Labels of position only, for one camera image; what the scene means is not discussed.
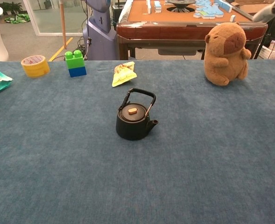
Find small black round disc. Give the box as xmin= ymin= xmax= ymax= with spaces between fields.
xmin=118 ymin=103 xmax=147 ymax=122

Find blue mahjong tile pile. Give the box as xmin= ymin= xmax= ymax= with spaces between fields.
xmin=193 ymin=0 xmax=233 ymax=19

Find white box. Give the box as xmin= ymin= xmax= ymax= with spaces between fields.
xmin=260 ymin=39 xmax=275 ymax=60

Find black cable bundle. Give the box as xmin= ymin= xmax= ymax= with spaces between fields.
xmin=76 ymin=35 xmax=92 ymax=61

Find black cast iron teapot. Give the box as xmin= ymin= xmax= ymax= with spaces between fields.
xmin=115 ymin=88 xmax=159 ymax=141

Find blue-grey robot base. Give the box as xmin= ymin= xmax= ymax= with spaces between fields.
xmin=82 ymin=0 xmax=117 ymax=61

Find green bag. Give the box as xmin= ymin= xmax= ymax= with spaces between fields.
xmin=4 ymin=13 xmax=31 ymax=24

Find yellow snack bag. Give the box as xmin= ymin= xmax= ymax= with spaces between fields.
xmin=112 ymin=61 xmax=138 ymax=88

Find wooden pole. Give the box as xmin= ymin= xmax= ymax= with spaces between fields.
xmin=59 ymin=0 xmax=67 ymax=49

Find green and blue toy block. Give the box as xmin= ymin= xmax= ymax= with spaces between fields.
xmin=64 ymin=49 xmax=87 ymax=78

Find green potted plants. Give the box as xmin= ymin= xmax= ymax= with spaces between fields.
xmin=0 ymin=1 xmax=23 ymax=15

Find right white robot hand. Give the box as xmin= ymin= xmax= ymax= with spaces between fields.
xmin=253 ymin=1 xmax=275 ymax=23

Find brown capybara plush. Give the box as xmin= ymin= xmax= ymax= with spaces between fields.
xmin=204 ymin=22 xmax=252 ymax=87

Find brown mahjong table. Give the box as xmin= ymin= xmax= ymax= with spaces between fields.
xmin=115 ymin=0 xmax=268 ymax=61

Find blue table mat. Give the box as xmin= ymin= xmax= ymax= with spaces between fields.
xmin=0 ymin=60 xmax=275 ymax=224

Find yellow tape roll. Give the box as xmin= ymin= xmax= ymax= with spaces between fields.
xmin=20 ymin=55 xmax=51 ymax=78

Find black tripod stand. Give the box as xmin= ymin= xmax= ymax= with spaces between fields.
xmin=254 ymin=14 xmax=275 ymax=59

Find white mahjong tile row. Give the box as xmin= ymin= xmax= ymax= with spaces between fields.
xmin=146 ymin=0 xmax=162 ymax=14

